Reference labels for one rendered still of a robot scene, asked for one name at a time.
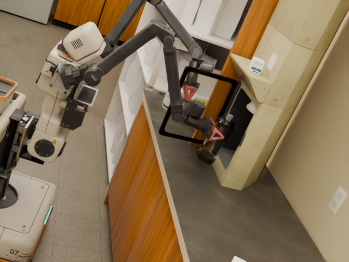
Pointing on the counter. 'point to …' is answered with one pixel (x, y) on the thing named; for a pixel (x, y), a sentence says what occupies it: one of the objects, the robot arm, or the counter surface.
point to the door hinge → (232, 99)
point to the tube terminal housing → (269, 106)
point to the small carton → (256, 65)
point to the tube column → (309, 21)
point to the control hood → (253, 78)
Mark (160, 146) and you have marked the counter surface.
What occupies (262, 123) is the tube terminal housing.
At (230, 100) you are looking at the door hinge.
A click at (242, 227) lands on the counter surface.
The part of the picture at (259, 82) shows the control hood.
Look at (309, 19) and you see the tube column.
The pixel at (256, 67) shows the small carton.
